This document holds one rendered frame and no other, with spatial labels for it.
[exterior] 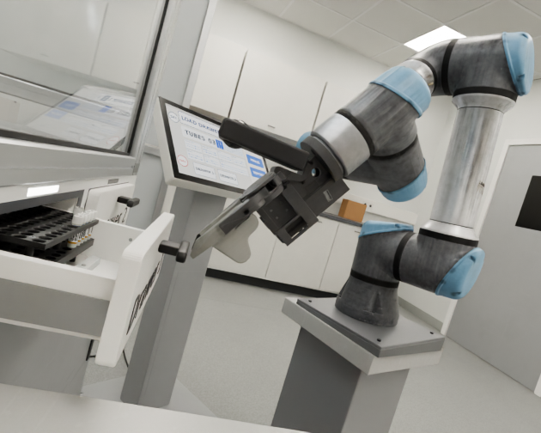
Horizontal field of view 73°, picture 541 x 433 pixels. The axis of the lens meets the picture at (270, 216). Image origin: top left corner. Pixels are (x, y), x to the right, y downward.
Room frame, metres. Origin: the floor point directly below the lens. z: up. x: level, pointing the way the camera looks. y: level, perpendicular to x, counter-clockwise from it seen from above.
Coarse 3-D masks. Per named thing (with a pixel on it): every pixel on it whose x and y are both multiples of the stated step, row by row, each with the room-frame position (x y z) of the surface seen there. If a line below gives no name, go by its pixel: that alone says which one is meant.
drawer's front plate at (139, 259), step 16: (160, 224) 0.47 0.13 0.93; (144, 240) 0.37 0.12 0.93; (160, 240) 0.44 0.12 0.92; (128, 256) 0.31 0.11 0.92; (144, 256) 0.32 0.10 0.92; (160, 256) 0.51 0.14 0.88; (128, 272) 0.31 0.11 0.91; (144, 272) 0.36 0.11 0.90; (128, 288) 0.31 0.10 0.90; (144, 288) 0.41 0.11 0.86; (112, 304) 0.31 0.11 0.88; (128, 304) 0.31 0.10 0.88; (144, 304) 0.47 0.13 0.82; (112, 320) 0.31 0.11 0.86; (128, 320) 0.33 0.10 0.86; (112, 336) 0.31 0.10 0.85; (128, 336) 0.37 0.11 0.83; (112, 352) 0.31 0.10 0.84
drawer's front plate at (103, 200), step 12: (96, 192) 0.60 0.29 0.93; (108, 192) 0.65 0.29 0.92; (120, 192) 0.75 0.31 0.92; (132, 192) 0.87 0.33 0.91; (96, 204) 0.60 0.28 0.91; (108, 204) 0.67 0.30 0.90; (120, 204) 0.77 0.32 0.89; (96, 216) 0.61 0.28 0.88; (108, 216) 0.70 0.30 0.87; (120, 216) 0.81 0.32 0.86
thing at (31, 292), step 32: (96, 224) 0.55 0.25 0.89; (0, 256) 0.31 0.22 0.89; (0, 288) 0.31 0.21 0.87; (32, 288) 0.31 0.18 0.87; (64, 288) 0.32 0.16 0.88; (96, 288) 0.32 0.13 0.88; (0, 320) 0.31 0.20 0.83; (32, 320) 0.31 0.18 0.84; (64, 320) 0.32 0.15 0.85; (96, 320) 0.32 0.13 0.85
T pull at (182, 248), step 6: (162, 246) 0.44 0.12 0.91; (168, 246) 0.44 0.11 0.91; (174, 246) 0.45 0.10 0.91; (180, 246) 0.46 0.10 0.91; (186, 246) 0.46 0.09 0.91; (162, 252) 0.44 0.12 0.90; (168, 252) 0.44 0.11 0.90; (174, 252) 0.45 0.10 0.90; (180, 252) 0.43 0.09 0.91; (186, 252) 0.44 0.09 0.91; (180, 258) 0.42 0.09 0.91
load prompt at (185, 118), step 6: (180, 114) 1.26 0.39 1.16; (186, 114) 1.29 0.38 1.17; (180, 120) 1.25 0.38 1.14; (186, 120) 1.28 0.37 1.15; (192, 120) 1.30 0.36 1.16; (198, 120) 1.33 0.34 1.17; (192, 126) 1.29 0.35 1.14; (198, 126) 1.31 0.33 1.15; (204, 126) 1.34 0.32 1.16; (210, 126) 1.37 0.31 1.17; (216, 126) 1.40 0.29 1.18; (210, 132) 1.35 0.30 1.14; (216, 132) 1.39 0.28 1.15
